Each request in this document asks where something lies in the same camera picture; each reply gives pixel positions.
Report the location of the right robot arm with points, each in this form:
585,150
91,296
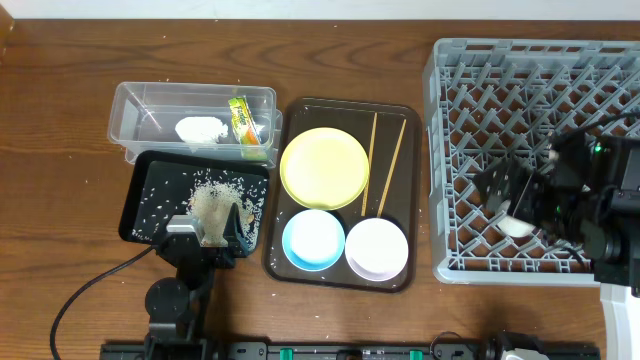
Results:
589,198

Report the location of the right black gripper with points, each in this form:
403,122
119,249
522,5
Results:
532,183

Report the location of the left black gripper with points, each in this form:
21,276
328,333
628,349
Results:
238,248

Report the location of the black plastic tray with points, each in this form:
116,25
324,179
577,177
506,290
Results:
147,158

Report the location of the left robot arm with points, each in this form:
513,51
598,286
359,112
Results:
177,305

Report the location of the light blue bowl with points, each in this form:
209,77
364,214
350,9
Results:
313,240

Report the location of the yellow round plate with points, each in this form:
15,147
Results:
324,168

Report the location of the pile of rice grains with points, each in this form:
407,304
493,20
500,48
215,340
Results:
207,193

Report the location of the dark brown serving tray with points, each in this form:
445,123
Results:
402,202

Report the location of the wooden chopstick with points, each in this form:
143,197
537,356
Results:
370,158
391,170

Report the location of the green orange snack wrapper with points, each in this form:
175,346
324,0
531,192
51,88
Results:
245,131

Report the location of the clear plastic waste bin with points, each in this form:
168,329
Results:
144,115

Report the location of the pale pink bowl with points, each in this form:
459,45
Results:
376,249

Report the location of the grey plastic dishwasher rack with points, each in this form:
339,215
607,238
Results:
489,98

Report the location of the white tissue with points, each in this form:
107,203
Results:
201,129

